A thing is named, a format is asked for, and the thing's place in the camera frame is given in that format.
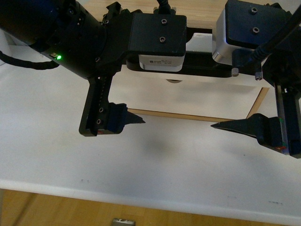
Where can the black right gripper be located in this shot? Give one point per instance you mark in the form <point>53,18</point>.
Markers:
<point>278,61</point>

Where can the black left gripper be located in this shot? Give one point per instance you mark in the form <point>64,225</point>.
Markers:
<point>76,42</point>

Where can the black drawer handle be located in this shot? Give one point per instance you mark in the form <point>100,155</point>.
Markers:
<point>195,63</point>

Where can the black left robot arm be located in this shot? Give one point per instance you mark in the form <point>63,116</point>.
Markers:
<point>31,22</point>

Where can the small metal object on floor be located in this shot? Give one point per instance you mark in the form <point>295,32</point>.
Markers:
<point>122,222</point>

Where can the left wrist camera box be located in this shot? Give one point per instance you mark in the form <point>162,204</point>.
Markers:
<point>159,40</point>

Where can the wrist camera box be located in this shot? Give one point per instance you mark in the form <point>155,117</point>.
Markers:
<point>245,25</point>
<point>159,40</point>

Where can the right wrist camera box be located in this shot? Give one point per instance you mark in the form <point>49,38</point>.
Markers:
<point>245,25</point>

